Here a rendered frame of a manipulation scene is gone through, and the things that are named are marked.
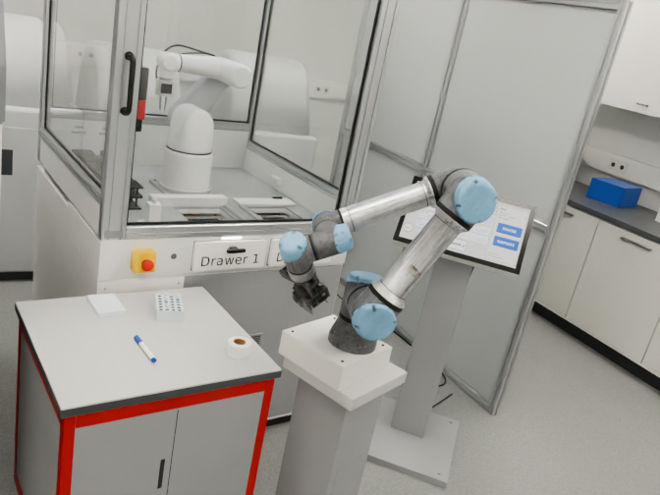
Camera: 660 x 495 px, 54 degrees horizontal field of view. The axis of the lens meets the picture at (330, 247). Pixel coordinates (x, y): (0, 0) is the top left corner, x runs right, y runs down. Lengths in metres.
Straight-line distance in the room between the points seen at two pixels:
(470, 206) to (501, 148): 1.75
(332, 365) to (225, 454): 0.43
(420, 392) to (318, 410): 1.03
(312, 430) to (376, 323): 0.48
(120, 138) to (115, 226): 0.29
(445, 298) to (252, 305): 0.82
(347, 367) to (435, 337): 1.05
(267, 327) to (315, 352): 0.76
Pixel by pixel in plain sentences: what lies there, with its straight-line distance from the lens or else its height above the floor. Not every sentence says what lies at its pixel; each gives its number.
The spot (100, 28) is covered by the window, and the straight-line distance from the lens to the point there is 2.26.
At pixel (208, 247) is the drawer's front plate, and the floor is 0.91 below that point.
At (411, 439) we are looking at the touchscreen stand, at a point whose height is 0.04.
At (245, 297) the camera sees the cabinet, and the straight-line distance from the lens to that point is 2.51.
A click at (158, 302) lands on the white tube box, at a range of 2.15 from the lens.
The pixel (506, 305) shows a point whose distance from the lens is 3.39.
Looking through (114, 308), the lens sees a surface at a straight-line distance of 2.13.
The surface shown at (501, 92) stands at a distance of 3.49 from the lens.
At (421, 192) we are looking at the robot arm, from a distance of 1.82.
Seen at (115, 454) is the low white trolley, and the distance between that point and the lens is 1.87.
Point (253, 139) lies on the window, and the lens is 2.31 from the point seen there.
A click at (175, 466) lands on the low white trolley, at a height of 0.49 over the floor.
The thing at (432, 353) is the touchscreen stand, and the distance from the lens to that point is 2.90.
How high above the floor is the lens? 1.75
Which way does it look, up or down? 19 degrees down
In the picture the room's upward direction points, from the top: 12 degrees clockwise
